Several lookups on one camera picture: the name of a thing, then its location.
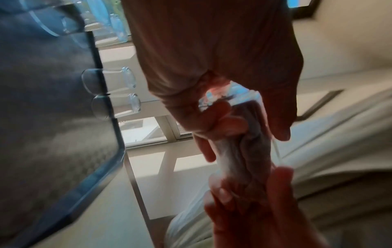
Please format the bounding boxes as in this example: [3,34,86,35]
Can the white fabric bedding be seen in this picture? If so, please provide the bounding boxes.
[164,92,392,248]

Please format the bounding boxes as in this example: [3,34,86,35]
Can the grey cleaning cloth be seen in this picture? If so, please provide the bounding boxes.
[209,100,278,201]

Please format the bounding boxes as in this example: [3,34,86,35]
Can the dark glass-edged tray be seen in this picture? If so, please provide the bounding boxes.
[0,0,127,244]

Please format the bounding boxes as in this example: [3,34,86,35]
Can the white window frame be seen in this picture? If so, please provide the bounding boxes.
[118,115,198,149]

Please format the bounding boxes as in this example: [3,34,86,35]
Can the clear plastic bottle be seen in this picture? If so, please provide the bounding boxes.
[108,13,130,44]

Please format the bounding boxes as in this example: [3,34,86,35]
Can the clear drinking glass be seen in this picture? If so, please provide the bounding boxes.
[26,4,86,37]
[91,93,142,121]
[81,66,137,94]
[197,81,284,175]

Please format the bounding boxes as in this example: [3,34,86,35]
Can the person's right hand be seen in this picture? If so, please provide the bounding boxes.
[203,166,333,248]

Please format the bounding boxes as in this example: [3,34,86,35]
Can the dark picture frame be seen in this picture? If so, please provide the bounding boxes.
[287,0,323,20]

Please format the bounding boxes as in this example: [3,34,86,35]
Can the person's left hand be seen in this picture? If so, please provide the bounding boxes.
[122,0,304,163]

